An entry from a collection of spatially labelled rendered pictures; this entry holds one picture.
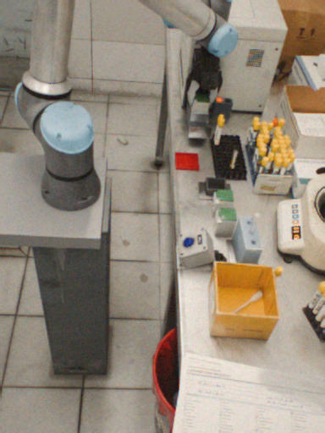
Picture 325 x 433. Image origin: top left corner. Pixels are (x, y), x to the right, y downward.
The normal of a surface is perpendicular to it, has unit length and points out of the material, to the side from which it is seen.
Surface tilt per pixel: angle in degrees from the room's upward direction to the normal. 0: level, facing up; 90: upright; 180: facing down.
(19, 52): 90
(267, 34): 90
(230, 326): 90
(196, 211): 0
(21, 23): 90
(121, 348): 0
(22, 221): 1
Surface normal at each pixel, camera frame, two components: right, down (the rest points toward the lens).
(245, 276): -0.04, 0.75
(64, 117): 0.16, -0.58
